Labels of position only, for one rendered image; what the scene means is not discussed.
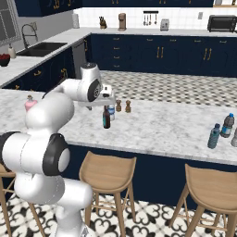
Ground dark metal tap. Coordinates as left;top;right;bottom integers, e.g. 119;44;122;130
20;23;40;50

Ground wooden bar stool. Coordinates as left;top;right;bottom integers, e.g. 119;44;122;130
168;163;237;237
78;150;138;237
0;162;47;237

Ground dark brown glass bottle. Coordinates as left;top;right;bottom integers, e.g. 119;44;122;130
102;105;112;130

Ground wooden wall shelf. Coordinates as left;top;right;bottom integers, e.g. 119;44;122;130
212;0;237;8

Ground white soap dispenser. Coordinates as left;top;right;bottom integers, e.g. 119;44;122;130
7;43;18;60

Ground window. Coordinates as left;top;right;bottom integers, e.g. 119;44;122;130
0;0;22;47

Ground black sink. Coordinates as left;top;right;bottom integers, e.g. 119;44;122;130
16;42;69;57

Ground grey dishwasher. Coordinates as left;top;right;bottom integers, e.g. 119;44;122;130
70;40;88;81

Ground teal plastic bottle blue cap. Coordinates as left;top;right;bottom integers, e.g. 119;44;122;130
206;123;222;150

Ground clear plastic bottle white label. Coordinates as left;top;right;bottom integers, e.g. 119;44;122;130
107;105;117;122

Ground pink glass bottle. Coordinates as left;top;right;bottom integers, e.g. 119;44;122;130
24;94;39;113

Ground dark bowl with red fruit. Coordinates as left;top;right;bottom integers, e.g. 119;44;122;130
0;53;12;68

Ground navy base cupboards under sink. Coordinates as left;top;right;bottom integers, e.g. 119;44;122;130
1;45;77;93

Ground grey bottle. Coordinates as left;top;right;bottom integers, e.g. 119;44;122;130
230;127;237;148

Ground navy wall cupboards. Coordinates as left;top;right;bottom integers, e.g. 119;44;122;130
14;0;215;18

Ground black toaster oven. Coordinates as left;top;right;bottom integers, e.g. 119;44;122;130
206;14;237;33

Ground white paper towel roll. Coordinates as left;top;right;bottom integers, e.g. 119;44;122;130
71;12;81;30

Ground navy island counter panel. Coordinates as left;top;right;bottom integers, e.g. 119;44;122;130
61;143;237;211

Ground dark plastic bottle blue cap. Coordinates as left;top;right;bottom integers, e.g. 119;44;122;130
219;112;236;139

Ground rail with hanging tools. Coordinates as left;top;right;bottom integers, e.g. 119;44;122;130
142;10;160;27

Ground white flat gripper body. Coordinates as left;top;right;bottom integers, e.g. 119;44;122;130
77;95;118;109

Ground silver toaster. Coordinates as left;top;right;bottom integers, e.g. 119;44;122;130
159;18;170;32

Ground navy base cupboard run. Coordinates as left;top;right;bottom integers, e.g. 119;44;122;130
83;32;237;79

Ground dark knife block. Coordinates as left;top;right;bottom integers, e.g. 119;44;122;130
98;16;108;31

